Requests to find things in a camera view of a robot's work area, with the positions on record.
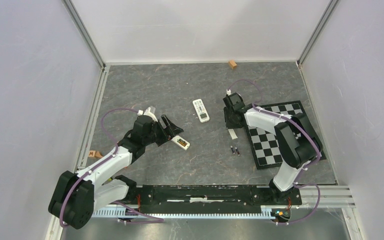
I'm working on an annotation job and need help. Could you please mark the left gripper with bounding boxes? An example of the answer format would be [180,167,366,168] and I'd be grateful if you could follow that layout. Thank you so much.
[143,114,183,147]

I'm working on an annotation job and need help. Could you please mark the white remote control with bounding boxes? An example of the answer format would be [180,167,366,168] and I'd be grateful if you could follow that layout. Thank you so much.
[192,98,210,123]
[171,135,190,151]

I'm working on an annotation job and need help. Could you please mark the AAA battery gold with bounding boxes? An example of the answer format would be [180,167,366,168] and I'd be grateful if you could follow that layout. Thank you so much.
[177,139,187,147]

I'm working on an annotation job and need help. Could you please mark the white battery cover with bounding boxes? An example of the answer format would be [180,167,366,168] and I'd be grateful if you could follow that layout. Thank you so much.
[228,129,238,140]

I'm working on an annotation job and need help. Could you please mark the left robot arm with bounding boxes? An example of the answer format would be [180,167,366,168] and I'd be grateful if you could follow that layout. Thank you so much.
[48,113,184,230]

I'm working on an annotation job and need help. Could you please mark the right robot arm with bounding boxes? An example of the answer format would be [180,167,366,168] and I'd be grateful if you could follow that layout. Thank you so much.
[223,89,323,204]

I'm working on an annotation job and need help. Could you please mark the black white chessboard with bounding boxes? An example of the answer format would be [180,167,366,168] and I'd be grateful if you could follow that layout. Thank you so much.
[242,100,326,170]

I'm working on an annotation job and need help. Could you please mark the small wooden block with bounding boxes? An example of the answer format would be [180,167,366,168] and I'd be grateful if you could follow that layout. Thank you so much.
[228,60,237,70]

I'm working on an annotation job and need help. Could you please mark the wooden arch block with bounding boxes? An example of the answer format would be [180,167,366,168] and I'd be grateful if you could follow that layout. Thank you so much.
[94,151,103,159]

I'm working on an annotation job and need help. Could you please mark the wooden letter block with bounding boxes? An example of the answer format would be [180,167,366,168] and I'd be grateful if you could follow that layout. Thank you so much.
[88,150,97,158]

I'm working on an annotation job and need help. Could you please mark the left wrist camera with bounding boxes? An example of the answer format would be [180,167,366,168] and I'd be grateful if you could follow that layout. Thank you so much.
[137,106,158,122]

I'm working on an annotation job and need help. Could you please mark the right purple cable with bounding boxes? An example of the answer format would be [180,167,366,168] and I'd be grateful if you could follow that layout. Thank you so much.
[226,78,322,226]

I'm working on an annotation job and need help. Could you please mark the purple cable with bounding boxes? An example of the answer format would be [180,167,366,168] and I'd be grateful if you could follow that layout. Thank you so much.
[58,107,166,229]
[226,78,322,226]

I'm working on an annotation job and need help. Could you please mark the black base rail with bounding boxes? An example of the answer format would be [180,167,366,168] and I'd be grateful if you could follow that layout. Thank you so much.
[121,184,303,214]

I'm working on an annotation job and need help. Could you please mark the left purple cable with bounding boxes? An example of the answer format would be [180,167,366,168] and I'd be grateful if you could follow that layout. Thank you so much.
[58,107,166,229]

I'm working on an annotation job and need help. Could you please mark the slotted cable duct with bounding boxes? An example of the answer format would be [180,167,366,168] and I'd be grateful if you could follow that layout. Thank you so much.
[90,206,276,220]

